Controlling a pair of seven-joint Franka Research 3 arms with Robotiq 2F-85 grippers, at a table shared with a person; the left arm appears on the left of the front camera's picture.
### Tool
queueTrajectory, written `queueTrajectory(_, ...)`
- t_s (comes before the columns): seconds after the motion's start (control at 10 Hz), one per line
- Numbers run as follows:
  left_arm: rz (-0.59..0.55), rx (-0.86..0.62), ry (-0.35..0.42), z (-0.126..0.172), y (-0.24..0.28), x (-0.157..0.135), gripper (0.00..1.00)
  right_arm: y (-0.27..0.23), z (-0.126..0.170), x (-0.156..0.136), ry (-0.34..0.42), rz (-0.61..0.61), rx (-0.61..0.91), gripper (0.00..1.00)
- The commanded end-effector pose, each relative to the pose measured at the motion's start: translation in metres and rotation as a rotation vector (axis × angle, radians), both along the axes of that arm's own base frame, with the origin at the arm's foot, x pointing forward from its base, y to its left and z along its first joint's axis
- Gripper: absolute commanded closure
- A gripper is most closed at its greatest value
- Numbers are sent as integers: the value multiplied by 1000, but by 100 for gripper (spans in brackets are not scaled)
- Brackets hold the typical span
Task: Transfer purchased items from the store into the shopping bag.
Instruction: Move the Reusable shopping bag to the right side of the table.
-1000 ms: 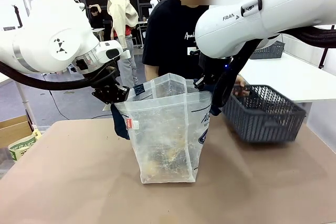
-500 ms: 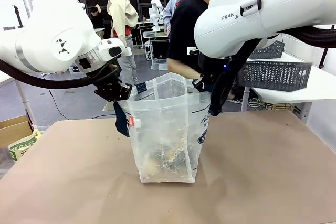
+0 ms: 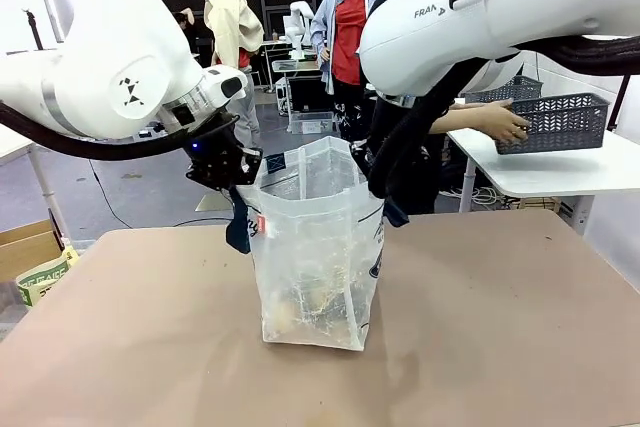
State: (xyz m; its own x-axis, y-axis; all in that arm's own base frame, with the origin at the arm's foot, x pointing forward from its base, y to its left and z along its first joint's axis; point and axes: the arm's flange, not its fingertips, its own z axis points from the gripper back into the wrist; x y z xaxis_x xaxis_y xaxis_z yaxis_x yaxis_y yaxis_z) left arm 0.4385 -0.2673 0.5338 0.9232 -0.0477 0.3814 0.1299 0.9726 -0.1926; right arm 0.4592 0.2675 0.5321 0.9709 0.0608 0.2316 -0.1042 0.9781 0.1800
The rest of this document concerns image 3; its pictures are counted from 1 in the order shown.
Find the black equipment case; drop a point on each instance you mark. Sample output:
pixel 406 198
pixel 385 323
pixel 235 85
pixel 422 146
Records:
pixel 307 94

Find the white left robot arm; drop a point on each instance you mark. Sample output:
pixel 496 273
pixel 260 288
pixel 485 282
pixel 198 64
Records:
pixel 115 62

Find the person's bare forearm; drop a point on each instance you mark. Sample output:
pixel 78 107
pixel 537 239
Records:
pixel 460 122

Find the beige item inside bag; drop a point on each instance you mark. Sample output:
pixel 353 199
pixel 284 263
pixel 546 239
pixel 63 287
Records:
pixel 281 314

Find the boxes under side table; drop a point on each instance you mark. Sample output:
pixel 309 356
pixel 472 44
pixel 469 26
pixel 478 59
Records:
pixel 545 206

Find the grey plastic basket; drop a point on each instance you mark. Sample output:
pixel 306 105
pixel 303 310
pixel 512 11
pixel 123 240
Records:
pixel 520 88
pixel 555 124

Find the brown cardboard box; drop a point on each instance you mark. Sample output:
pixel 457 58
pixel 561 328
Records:
pixel 25 247

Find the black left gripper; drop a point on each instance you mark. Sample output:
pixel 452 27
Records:
pixel 215 162

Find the white side table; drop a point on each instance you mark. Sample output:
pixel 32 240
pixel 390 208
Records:
pixel 550 172

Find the metal floor plate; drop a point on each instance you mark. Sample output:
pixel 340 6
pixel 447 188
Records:
pixel 210 203

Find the translucent white shopping bag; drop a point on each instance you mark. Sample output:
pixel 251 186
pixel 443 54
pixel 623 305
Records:
pixel 310 247

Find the background work table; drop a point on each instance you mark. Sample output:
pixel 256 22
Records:
pixel 295 66

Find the green white printed sack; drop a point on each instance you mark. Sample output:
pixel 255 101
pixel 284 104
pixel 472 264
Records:
pixel 45 279

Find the person's hand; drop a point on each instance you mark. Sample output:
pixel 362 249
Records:
pixel 507 122

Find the person in beige jacket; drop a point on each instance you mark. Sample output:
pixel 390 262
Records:
pixel 230 22

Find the small white background robot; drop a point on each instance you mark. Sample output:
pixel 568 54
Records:
pixel 297 27

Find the clear plastic storage box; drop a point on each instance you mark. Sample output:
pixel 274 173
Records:
pixel 310 123

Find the dark-haired person in black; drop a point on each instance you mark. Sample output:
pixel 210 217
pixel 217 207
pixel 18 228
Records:
pixel 187 29

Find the white table with leg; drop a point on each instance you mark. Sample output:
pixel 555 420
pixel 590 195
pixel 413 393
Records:
pixel 47 187

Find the black slanted pole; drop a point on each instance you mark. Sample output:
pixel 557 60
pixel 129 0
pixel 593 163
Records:
pixel 619 102

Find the person in blue shirt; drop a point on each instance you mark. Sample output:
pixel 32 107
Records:
pixel 345 37

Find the person in black clothes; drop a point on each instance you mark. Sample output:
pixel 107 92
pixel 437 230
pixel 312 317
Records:
pixel 425 177

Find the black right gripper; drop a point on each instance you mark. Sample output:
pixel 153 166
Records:
pixel 362 154

